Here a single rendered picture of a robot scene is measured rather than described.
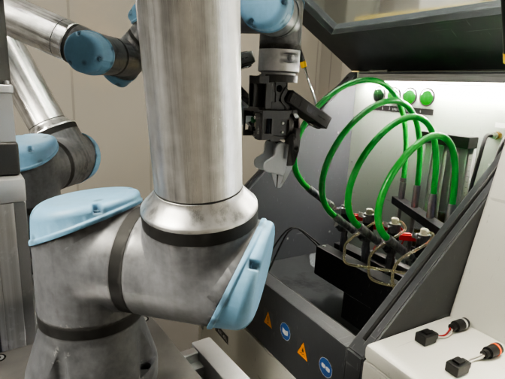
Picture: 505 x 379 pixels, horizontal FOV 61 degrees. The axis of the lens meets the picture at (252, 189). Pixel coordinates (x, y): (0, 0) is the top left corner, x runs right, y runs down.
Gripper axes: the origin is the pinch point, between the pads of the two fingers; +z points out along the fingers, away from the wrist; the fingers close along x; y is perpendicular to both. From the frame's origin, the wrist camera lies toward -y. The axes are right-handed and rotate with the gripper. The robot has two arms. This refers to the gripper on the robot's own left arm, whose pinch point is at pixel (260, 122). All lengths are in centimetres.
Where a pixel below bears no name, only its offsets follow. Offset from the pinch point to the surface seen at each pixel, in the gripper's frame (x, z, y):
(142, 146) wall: -156, -17, 7
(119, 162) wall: -154, -19, 22
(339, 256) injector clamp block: -4.4, 38.7, 7.0
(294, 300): 8.1, 30.7, 23.9
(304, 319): 13.7, 32.4, 25.6
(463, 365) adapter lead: 41, 42, 16
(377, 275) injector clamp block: 7.3, 42.9, 6.4
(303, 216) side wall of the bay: -41, 38, -3
